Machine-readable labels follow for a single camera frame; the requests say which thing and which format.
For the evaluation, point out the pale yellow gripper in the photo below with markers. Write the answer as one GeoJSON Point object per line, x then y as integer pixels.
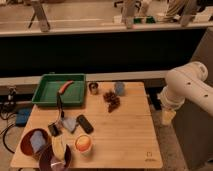
{"type": "Point", "coordinates": [167, 116]}

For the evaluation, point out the yellow banana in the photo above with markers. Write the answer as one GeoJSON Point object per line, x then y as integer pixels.
{"type": "Point", "coordinates": [59, 147]}

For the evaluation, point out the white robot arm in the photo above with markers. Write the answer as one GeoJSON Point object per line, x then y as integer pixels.
{"type": "Point", "coordinates": [185, 82]}

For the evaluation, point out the green plastic tray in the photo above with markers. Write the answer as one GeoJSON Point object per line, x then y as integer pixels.
{"type": "Point", "coordinates": [70, 88]}

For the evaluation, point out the brown grape bunch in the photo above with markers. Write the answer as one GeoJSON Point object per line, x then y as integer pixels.
{"type": "Point", "coordinates": [112, 99]}

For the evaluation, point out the small metal cup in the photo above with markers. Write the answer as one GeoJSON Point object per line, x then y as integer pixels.
{"type": "Point", "coordinates": [93, 87]}

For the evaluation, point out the black remote control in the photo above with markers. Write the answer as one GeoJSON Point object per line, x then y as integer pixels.
{"type": "Point", "coordinates": [85, 124]}

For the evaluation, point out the blue crumpled cloth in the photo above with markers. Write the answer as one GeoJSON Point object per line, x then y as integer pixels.
{"type": "Point", "coordinates": [70, 124]}

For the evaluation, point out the dark red bowl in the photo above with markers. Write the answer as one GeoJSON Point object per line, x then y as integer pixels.
{"type": "Point", "coordinates": [48, 162]}

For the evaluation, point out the brown bowl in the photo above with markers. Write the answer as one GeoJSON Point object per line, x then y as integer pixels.
{"type": "Point", "coordinates": [26, 147]}

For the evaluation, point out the blue box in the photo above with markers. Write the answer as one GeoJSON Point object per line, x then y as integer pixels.
{"type": "Point", "coordinates": [22, 117]}

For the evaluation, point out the black handled spatula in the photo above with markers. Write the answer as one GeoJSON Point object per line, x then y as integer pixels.
{"type": "Point", "coordinates": [54, 127]}

